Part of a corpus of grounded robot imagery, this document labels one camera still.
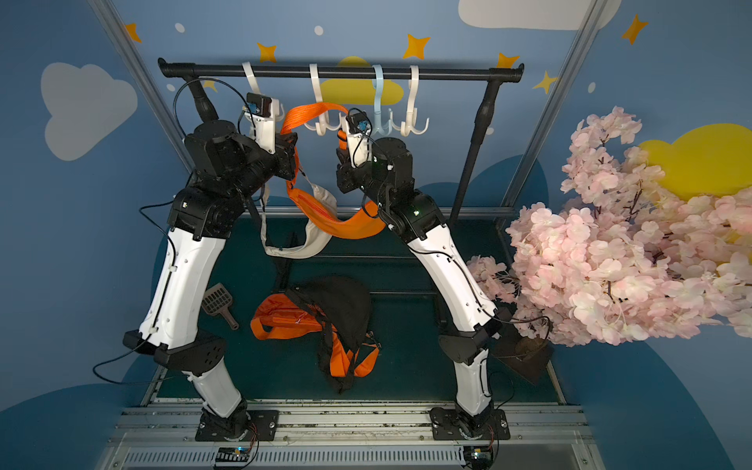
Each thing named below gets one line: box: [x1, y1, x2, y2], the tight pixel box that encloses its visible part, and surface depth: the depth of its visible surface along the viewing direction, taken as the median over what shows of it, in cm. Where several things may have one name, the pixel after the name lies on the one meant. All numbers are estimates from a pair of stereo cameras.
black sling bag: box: [276, 258, 373, 394], surface depth 91 cm
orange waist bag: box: [250, 293, 380, 377], surface depth 88 cm
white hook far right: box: [400, 64, 430, 138], surface depth 56 cm
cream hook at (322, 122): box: [303, 63, 343, 137], surface depth 55 cm
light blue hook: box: [371, 63, 393, 137], surface depth 53 cm
